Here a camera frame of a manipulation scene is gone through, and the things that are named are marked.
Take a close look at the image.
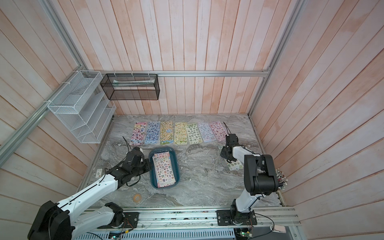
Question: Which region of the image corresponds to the teal plastic storage box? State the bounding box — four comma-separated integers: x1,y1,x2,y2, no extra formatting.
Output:
149,147,180,189

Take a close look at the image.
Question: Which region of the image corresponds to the aluminium frame bar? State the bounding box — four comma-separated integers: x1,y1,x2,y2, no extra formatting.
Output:
99,70,269,77

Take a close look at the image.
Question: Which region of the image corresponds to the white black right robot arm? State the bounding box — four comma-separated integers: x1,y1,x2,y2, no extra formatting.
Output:
216,134,279,226

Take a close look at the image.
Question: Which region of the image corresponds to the white wire mesh shelf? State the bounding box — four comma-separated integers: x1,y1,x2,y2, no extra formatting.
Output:
48,71,116,144

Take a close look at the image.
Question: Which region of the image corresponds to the small white card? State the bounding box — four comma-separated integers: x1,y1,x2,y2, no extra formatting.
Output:
95,169,103,179

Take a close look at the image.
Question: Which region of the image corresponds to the blue penguin sticker sheet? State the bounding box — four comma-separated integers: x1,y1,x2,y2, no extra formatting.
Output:
145,122,161,145

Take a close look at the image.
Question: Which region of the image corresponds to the green cactus sticker sheet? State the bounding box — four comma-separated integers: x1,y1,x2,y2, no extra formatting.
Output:
219,146,244,171

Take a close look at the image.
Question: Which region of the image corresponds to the pink character sticker sheet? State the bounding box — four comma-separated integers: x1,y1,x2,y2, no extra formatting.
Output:
209,121,228,142

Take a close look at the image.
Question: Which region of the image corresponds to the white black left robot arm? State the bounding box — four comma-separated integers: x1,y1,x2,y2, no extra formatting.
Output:
28,147,151,240

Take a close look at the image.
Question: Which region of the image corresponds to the white green sticker sheet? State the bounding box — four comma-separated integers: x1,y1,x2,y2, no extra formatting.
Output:
186,123,203,145

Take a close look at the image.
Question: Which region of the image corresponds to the yellow animal sticker sheet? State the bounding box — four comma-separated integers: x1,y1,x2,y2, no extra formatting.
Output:
160,121,174,145

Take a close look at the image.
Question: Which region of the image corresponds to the red cup of pencils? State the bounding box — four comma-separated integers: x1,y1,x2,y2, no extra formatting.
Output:
276,169,288,191

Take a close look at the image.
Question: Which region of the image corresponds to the black wire mesh basket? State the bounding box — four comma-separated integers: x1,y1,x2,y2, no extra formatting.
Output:
101,73,160,101

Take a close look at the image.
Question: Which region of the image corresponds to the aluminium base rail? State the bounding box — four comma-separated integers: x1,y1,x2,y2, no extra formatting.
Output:
97,207,301,231

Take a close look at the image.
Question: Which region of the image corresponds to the pink food sticker sheet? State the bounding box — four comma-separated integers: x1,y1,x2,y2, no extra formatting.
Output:
153,152,176,188

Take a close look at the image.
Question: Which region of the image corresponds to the green panda sticker sheet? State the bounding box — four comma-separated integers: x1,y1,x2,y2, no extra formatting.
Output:
174,122,188,145

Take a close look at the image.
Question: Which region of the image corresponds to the lilac gem sticker sheet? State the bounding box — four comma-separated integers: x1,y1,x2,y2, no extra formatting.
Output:
198,123,216,143

